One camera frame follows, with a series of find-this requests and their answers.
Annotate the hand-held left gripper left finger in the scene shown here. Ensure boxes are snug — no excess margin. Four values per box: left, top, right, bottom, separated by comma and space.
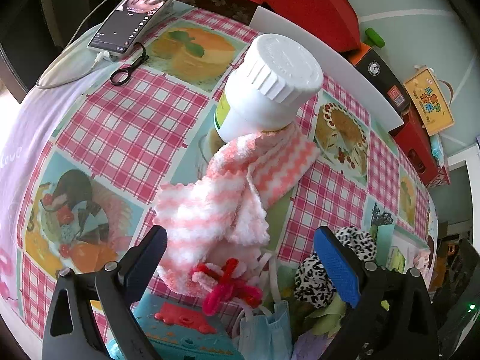
41, 226, 168, 360

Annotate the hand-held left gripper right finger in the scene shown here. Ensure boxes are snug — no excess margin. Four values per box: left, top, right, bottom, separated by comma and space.
313, 226, 439, 360

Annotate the leopard print scrunchie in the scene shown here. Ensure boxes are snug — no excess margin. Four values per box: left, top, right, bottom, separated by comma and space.
294, 226, 377, 310

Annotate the green cloth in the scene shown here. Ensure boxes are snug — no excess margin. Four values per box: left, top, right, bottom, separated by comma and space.
289, 289, 355, 346

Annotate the teal tray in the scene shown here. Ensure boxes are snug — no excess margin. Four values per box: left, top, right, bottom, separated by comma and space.
375, 223, 432, 271

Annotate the green tissue pack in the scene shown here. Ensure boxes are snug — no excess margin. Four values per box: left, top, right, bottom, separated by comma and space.
388, 245, 407, 272

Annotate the pink white striped cloth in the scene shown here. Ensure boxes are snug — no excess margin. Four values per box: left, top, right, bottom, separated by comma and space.
154, 124, 319, 293

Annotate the red pink pipe cleaner flower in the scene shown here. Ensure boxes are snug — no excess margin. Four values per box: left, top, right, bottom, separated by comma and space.
191, 257, 263, 316

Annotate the blue face mask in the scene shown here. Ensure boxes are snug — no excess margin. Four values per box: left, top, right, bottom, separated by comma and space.
232, 251, 293, 360

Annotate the teal plastic toy case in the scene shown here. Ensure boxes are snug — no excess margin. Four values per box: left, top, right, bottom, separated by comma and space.
107, 292, 244, 360

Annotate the pink scrunchie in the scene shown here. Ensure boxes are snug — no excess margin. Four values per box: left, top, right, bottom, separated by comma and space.
412, 249, 432, 274

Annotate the pink checkered tablecloth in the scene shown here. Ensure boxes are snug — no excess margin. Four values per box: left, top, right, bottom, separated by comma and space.
0, 0, 439, 360

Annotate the red gift box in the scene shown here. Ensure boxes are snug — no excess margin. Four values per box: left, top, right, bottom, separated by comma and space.
388, 107, 445, 184

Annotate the light blue packet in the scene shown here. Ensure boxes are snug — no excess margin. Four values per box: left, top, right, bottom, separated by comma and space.
429, 135, 445, 166

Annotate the lilac floral cloth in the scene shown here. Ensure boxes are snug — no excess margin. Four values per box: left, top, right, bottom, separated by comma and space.
0, 64, 94, 308

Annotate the white board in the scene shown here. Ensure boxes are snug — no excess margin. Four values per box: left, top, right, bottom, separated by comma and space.
250, 4, 406, 133

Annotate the white pill bottle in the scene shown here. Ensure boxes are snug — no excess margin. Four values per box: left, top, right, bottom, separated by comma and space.
214, 34, 324, 144

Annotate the black box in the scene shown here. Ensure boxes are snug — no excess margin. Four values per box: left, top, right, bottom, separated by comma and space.
347, 43, 411, 115

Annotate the green cap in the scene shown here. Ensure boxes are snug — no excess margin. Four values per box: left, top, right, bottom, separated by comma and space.
364, 28, 385, 49

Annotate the smartphone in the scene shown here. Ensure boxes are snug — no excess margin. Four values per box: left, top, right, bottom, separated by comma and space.
87, 0, 188, 60

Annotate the dark floral box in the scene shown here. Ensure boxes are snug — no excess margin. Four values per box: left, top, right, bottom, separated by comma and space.
180, 0, 259, 27

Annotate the white furniture frame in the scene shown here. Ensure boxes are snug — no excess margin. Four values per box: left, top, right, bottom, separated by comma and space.
446, 146, 480, 181

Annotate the black ring lanyard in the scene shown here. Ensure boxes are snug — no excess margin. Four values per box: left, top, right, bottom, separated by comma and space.
110, 41, 150, 86

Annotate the white charging cable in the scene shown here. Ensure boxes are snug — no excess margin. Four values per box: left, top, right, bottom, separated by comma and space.
35, 0, 147, 90

